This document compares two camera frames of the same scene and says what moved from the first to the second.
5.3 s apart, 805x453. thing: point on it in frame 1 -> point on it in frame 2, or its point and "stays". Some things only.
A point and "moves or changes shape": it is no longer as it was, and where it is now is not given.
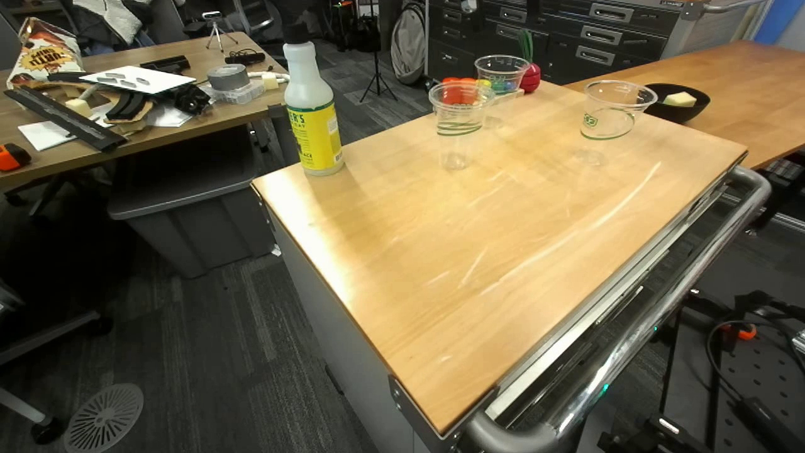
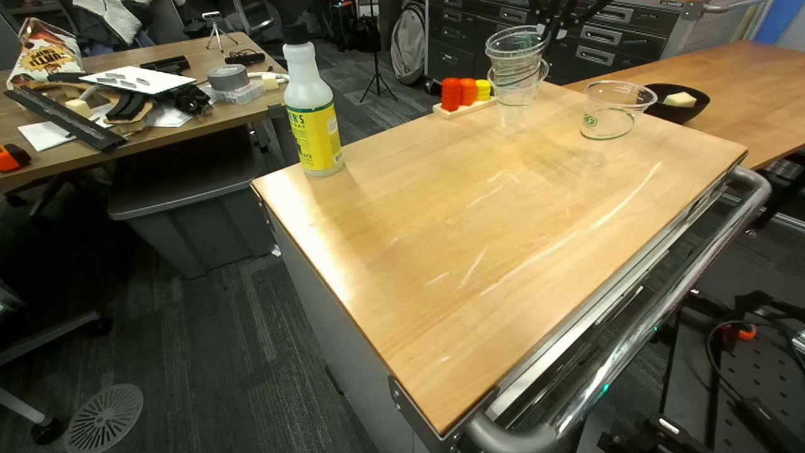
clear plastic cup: x=499 y=75 moves or changes shape
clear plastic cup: x=458 y=105 -> x=515 y=56
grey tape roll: x=230 y=76 stays
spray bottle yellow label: x=313 y=114 stays
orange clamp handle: x=747 y=332 stays
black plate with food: x=678 y=98 stays
